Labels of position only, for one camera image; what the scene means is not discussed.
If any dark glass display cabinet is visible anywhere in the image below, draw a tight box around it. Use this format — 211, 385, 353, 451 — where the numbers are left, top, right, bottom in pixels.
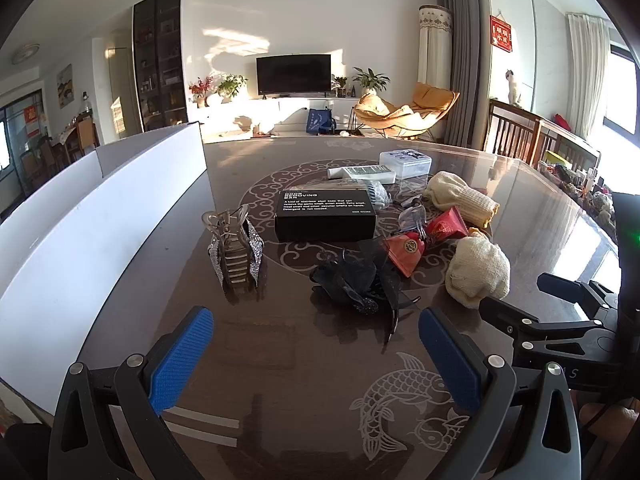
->
132, 0, 188, 133

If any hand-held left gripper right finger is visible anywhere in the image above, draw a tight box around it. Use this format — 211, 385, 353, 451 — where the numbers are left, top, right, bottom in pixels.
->
418, 306, 583, 480

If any orange lounge chair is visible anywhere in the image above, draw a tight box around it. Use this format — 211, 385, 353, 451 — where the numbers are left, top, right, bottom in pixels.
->
352, 82, 461, 141

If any white sheer curtain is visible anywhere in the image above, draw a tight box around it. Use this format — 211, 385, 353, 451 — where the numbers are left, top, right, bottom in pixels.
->
566, 12, 611, 136

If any grey curtain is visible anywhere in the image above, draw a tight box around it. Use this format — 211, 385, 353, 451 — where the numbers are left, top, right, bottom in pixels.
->
436, 0, 493, 148

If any person's right hand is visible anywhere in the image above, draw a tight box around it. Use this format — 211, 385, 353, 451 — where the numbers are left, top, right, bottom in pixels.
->
580, 402, 640, 436

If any wooden bench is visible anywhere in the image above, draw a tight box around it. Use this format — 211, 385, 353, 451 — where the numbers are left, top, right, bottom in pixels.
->
486, 99, 601, 171

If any cream knit sock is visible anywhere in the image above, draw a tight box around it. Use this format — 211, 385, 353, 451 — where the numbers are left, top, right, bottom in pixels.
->
445, 235, 511, 309

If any white cat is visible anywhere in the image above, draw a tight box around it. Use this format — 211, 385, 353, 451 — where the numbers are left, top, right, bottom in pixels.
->
505, 69, 524, 107

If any pile of assorted small items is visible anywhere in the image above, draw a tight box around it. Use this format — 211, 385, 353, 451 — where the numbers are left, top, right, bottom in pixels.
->
542, 150, 618, 228

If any rhinestone hair claw clip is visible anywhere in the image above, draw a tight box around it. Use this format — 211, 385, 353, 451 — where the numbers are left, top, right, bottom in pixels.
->
201, 205, 264, 289

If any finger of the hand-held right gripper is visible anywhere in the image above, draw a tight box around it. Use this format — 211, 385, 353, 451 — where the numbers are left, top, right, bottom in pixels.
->
479, 296, 603, 348
537, 272, 622, 320

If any wooden dining chair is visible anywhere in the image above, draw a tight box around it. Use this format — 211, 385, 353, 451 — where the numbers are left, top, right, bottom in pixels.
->
75, 112, 101, 153

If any large leafy potted plant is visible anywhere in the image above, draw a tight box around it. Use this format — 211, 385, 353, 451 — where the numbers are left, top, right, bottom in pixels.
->
351, 66, 391, 96

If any clear plastic wrapper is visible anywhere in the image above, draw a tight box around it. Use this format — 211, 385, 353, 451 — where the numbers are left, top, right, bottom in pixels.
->
367, 182, 391, 208

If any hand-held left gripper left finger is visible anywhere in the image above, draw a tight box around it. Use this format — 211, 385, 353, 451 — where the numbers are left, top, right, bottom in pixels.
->
47, 306, 216, 480

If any black television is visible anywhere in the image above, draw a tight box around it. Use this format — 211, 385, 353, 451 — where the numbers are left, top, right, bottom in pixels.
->
256, 53, 332, 97

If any green potted plant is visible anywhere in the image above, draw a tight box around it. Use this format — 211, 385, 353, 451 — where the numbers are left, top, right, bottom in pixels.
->
216, 74, 248, 103

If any covered standing air conditioner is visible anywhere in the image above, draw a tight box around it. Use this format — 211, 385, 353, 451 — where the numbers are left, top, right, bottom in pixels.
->
417, 5, 453, 96

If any blue bag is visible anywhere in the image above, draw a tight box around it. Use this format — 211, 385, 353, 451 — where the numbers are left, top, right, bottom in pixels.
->
306, 107, 335, 136

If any cream knitted cloth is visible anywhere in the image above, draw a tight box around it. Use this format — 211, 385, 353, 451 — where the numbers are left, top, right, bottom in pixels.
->
424, 171, 501, 229

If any round ceiling lamp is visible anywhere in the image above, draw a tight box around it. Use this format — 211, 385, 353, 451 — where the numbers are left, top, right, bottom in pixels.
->
11, 44, 41, 65

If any clear printed plastic box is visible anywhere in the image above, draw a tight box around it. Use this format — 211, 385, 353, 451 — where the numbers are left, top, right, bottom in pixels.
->
378, 150, 432, 179

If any white television cabinet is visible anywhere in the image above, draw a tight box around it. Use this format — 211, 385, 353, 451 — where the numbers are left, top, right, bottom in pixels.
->
200, 96, 361, 136

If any white bottle with label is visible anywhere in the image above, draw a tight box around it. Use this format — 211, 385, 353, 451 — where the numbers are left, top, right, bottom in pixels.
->
327, 165, 397, 184

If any red wall hanging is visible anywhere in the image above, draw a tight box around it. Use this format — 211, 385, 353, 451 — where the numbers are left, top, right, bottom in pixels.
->
490, 14, 514, 53

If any red flower plant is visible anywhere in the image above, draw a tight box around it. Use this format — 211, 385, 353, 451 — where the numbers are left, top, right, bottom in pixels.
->
189, 76, 213, 108

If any red pouch with gold emblem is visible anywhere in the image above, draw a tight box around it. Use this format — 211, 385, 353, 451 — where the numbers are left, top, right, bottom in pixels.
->
384, 232, 428, 278

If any framed wall picture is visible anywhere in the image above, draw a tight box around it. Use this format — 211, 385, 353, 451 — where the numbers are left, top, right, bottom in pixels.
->
56, 64, 75, 108

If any black cardboard box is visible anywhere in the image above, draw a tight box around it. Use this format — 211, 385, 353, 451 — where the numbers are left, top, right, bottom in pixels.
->
274, 189, 377, 242

